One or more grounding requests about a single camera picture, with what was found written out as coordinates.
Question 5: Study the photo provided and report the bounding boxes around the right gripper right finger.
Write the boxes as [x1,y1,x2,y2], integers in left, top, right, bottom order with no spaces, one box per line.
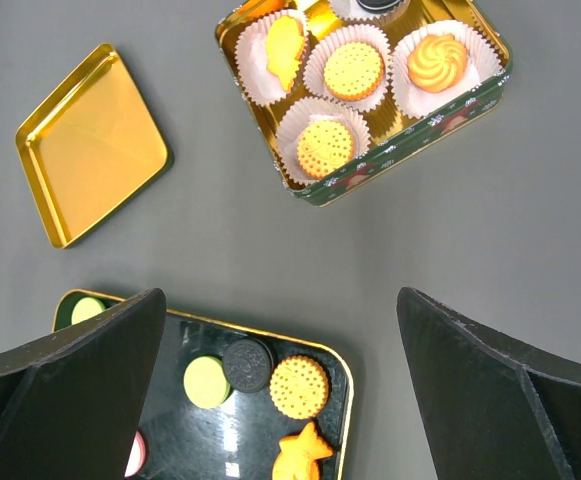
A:
[396,287,581,479]

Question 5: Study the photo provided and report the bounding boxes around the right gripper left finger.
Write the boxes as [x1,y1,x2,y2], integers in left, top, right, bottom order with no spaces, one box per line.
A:
[0,288,166,479]

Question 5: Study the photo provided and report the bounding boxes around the gold tin lid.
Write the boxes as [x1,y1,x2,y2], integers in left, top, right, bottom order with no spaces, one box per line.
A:
[15,43,173,249]

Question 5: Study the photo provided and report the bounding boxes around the orange round cookie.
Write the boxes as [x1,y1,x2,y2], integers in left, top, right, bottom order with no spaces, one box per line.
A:
[323,42,384,101]
[269,355,329,420]
[296,120,355,179]

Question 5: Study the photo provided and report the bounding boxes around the orange swirl cookie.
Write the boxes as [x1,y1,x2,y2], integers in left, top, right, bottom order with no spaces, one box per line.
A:
[407,34,468,93]

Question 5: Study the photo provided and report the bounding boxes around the green christmas cookie tin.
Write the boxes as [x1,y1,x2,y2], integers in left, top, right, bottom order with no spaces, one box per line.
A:
[215,1,512,206]

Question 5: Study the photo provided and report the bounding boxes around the black sandwich cookie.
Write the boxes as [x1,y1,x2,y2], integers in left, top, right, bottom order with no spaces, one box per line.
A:
[357,0,402,14]
[222,338,274,394]

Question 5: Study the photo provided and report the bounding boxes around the orange fish cookie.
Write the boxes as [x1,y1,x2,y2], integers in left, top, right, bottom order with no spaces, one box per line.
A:
[266,15,305,93]
[271,421,334,480]

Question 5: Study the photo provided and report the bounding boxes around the pink round cookie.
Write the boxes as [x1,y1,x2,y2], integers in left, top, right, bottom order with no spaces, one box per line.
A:
[124,431,147,478]

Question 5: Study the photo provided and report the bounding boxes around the green round cookie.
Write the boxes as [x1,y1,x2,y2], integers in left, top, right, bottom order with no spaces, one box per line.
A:
[182,356,231,409]
[70,296,106,325]

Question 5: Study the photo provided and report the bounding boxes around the black gold-rimmed tray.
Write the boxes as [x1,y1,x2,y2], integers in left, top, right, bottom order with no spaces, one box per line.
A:
[51,288,355,480]

